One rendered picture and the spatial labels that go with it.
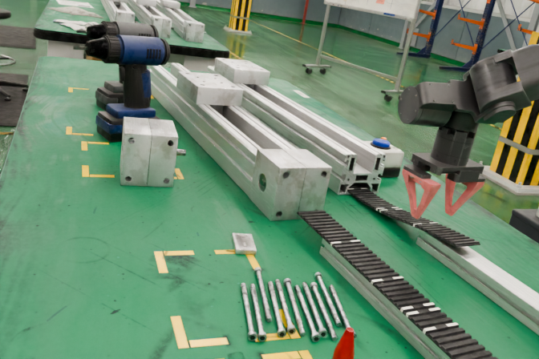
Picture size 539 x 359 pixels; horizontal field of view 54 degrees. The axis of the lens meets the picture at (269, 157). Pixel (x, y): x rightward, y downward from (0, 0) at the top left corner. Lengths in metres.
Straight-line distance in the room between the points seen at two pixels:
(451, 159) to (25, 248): 0.62
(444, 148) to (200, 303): 0.44
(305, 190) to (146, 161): 0.28
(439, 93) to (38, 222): 0.60
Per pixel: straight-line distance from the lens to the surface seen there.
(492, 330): 0.77
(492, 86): 0.80
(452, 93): 0.82
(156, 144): 0.93
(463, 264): 0.86
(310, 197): 0.90
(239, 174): 0.99
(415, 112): 0.80
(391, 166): 1.22
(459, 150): 0.86
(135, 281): 0.69
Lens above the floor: 1.16
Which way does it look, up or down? 18 degrees down
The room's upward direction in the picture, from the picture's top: 10 degrees clockwise
